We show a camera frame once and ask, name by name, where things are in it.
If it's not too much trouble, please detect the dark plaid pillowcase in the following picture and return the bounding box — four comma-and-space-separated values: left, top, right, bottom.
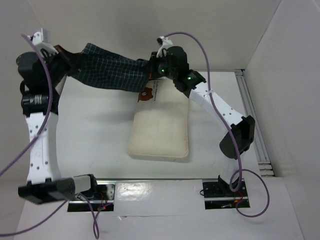
70, 43, 150, 93

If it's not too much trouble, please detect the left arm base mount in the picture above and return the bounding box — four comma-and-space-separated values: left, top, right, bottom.
67, 179, 116, 213

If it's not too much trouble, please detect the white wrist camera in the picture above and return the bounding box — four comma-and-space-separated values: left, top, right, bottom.
156, 36, 173, 58
27, 28, 59, 58

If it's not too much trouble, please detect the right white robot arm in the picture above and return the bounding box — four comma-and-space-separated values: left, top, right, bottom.
147, 46, 255, 196

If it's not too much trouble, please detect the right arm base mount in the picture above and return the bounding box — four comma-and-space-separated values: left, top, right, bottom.
199, 178, 250, 210

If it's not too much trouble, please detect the cream bear pillow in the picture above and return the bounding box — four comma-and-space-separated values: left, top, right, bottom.
127, 78, 189, 162

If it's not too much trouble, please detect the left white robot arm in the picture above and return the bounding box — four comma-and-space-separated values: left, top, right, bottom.
16, 45, 99, 205

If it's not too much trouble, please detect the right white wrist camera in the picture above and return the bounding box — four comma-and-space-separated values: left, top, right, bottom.
156, 36, 173, 58

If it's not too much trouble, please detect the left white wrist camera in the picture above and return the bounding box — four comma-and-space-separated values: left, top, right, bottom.
27, 28, 59, 58

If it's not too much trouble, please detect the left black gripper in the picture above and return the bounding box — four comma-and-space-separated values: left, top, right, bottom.
43, 45, 88, 88

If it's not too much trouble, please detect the aluminium rail frame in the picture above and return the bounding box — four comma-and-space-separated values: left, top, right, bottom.
234, 69, 276, 178

